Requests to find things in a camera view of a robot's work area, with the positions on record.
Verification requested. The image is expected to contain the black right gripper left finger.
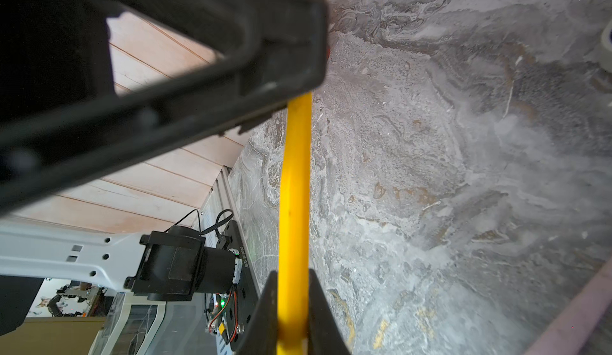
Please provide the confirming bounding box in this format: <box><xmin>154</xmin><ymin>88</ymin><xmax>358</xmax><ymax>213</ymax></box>
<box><xmin>234</xmin><ymin>271</ymin><xmax>278</xmax><ymax>355</ymax></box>

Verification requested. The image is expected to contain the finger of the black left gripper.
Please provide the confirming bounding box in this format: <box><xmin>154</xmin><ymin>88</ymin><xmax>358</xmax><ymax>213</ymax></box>
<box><xmin>1</xmin><ymin>0</ymin><xmax>328</xmax><ymax>214</ymax></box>

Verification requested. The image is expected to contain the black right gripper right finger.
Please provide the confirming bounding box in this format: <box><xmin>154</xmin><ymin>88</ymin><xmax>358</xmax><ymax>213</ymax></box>
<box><xmin>308</xmin><ymin>269</ymin><xmax>351</xmax><ymax>355</ymax></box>

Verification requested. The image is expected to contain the yellow toothbrush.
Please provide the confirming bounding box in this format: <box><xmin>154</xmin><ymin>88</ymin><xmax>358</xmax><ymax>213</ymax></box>
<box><xmin>276</xmin><ymin>92</ymin><xmax>312</xmax><ymax>355</ymax></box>

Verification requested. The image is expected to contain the light pink toothbrush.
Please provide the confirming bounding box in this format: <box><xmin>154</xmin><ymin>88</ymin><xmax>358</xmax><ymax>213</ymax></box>
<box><xmin>525</xmin><ymin>259</ymin><xmax>611</xmax><ymax>354</ymax></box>

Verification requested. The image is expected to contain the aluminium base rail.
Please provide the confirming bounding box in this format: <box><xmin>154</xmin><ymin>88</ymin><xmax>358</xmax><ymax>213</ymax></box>
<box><xmin>200</xmin><ymin>167</ymin><xmax>259</xmax><ymax>354</ymax></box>

